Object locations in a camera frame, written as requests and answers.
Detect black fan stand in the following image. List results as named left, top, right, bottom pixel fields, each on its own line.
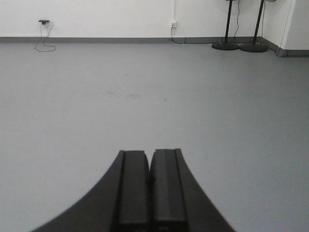
left=239, top=0, right=267, bottom=53
left=211, top=0, right=239, bottom=51

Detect black charger in wall outlet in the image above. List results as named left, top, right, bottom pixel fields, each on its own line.
left=38, top=19, right=50, bottom=25

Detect black floor cable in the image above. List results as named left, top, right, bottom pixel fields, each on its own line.
left=168, top=26, right=226, bottom=45

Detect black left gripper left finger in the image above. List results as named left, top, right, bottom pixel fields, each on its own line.
left=35, top=150, right=150, bottom=232

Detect thin black charger cable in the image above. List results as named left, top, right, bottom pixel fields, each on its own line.
left=34, top=21, right=56, bottom=53

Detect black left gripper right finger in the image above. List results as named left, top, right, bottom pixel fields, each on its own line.
left=150, top=148, right=234, bottom=232

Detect black fan stand left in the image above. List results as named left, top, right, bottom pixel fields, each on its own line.
left=211, top=0, right=239, bottom=51

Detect black fan stand right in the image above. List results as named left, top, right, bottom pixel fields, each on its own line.
left=239, top=0, right=267, bottom=53

